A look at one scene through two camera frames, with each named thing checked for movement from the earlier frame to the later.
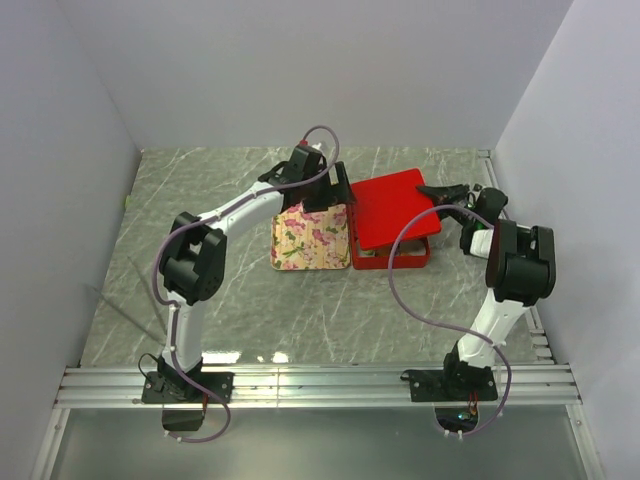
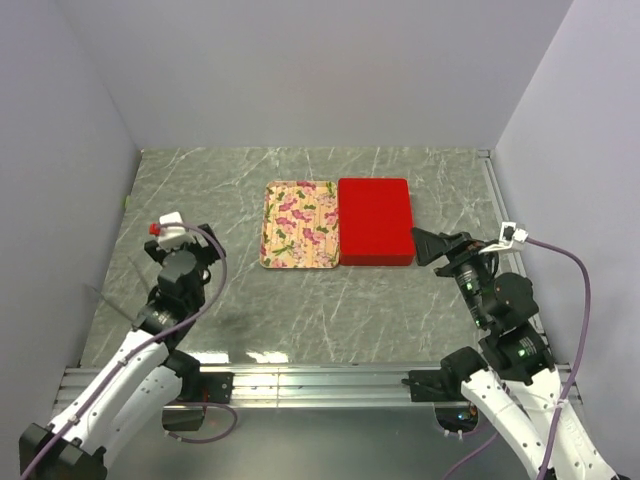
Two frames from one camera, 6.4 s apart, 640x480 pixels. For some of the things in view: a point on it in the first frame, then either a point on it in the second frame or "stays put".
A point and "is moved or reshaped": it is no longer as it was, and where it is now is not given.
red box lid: (384, 205) is moved or reshaped
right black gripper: (447, 192) -> (460, 245)
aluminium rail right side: (541, 345) stays put
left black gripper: (335, 195) -> (208, 252)
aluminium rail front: (323, 386) stays put
